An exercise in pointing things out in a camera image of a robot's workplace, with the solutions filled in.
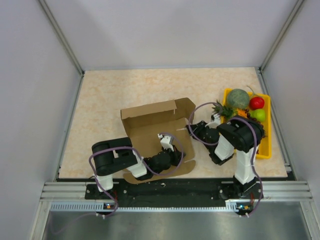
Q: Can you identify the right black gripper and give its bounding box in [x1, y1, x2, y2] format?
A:
[186, 120, 214, 153]

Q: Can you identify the brown cardboard box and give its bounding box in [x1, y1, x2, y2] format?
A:
[120, 97, 196, 184]

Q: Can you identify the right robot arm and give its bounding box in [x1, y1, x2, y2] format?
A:
[187, 115, 265, 200]

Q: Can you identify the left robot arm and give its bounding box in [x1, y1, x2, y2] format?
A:
[88, 132, 186, 199]

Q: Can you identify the toy pineapple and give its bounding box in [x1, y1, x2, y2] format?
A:
[212, 100, 238, 120]

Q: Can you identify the dark purple grape bunch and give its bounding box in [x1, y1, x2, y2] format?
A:
[244, 108, 266, 138]

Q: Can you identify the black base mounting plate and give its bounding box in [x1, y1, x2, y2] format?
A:
[56, 177, 296, 208]

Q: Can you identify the green netted melon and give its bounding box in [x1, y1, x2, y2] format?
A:
[226, 88, 250, 109]

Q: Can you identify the green apple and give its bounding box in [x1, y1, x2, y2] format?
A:
[250, 108, 266, 122]

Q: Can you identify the red apple at back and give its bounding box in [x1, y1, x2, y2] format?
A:
[249, 96, 265, 110]

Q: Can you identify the yellow plastic fruit tray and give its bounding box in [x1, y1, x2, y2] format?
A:
[220, 88, 272, 159]

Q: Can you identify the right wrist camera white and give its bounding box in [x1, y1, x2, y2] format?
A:
[205, 113, 221, 129]

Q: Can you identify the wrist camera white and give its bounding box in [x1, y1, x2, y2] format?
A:
[205, 113, 221, 129]
[157, 133, 174, 151]

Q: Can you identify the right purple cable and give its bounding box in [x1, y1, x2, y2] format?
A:
[187, 101, 264, 217]

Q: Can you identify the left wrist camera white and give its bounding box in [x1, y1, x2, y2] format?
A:
[157, 133, 174, 151]

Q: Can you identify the aluminium frame rail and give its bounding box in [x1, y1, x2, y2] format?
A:
[40, 179, 313, 214]

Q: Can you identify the left aluminium corner post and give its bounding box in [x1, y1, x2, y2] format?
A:
[37, 0, 85, 76]

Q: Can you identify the aluminium corner post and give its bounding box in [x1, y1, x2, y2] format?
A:
[37, 0, 85, 76]
[258, 0, 307, 75]

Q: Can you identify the right aluminium corner post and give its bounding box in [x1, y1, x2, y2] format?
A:
[258, 0, 307, 75]

